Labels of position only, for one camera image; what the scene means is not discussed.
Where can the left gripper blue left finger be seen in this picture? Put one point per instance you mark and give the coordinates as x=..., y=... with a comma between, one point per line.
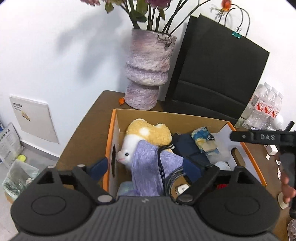
x=96, y=171

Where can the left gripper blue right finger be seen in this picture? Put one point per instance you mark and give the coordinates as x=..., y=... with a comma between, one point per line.
x=191, y=169

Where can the navy blue pouch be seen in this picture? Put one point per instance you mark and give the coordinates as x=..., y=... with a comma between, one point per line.
x=185, y=147

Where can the purple towel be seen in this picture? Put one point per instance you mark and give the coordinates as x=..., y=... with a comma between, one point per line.
x=146, y=177

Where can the clear plastic bag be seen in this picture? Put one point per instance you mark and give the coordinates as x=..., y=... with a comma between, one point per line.
x=224, y=146

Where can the person right hand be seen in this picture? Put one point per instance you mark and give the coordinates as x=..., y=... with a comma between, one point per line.
x=286, y=182

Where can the white round jar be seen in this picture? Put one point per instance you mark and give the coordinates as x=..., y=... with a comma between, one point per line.
x=223, y=166

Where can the blue yellow patterned pack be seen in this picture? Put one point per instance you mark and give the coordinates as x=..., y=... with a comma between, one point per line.
x=205, y=141

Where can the water bottle left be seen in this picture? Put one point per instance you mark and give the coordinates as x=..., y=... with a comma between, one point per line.
x=256, y=104

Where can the water bottle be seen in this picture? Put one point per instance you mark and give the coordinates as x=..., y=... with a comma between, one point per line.
x=278, y=105
x=256, y=104
x=268, y=111

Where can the water bottle right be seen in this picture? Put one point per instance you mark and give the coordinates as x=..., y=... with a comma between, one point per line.
x=278, y=105

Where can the water bottle middle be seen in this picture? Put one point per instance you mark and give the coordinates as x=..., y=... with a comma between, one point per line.
x=268, y=111

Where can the red orange cardboard box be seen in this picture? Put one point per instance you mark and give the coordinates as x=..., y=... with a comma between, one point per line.
x=117, y=173

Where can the yellow white plush toy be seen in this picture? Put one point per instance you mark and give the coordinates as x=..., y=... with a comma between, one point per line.
x=139, y=129

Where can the plastic bag on floor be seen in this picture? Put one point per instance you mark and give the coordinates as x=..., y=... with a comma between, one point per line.
x=18, y=178

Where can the blue white carton on floor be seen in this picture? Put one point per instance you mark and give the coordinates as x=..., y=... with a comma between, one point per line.
x=10, y=145

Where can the black paper shopping bag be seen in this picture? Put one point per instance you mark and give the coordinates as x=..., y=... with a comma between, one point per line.
x=216, y=73

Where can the green binder clip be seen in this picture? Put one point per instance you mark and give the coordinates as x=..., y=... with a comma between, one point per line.
x=236, y=33

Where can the purple textured vase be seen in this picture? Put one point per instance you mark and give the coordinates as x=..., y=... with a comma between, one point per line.
x=147, y=67

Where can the dried pink flower bouquet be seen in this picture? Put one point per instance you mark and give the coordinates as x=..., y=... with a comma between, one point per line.
x=153, y=13

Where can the white wall panel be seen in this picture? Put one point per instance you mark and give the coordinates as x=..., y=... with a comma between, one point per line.
x=34, y=118

